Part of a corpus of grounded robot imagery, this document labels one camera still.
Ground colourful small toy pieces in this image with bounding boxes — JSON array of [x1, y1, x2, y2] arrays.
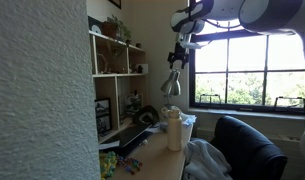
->
[[117, 156, 143, 175]]

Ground silver metal desk lamp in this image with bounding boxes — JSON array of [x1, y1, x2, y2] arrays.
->
[[161, 69, 181, 119]]

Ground black headphones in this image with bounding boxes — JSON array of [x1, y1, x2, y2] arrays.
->
[[133, 105, 159, 125]]

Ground black laptop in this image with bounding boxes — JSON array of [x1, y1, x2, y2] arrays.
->
[[104, 125, 152, 157]]

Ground black leather office chair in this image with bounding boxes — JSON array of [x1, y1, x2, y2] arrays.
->
[[210, 116, 287, 180]]

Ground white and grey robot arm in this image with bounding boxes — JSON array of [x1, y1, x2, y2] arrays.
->
[[170, 0, 305, 58]]

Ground yellow green crochet item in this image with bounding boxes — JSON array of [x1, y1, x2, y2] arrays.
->
[[99, 151, 117, 180]]

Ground light grey sweatshirt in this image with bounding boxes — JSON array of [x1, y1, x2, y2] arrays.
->
[[183, 139, 233, 180]]

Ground cream insulated water bottle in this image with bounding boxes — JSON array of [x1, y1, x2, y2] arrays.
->
[[167, 109, 182, 151]]

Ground clear zip plastic bag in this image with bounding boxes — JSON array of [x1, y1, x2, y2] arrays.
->
[[181, 113, 197, 126]]

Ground black framed photo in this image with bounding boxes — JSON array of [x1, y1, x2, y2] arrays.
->
[[95, 98, 112, 134]]

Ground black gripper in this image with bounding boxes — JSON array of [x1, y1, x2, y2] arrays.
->
[[167, 43, 189, 68]]

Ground black framed window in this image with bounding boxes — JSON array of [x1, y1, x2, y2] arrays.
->
[[189, 20, 305, 115]]

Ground potted green plant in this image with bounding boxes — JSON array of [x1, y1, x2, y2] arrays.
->
[[102, 15, 131, 44]]

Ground wooden shelf unit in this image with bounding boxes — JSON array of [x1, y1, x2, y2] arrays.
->
[[89, 31, 149, 143]]

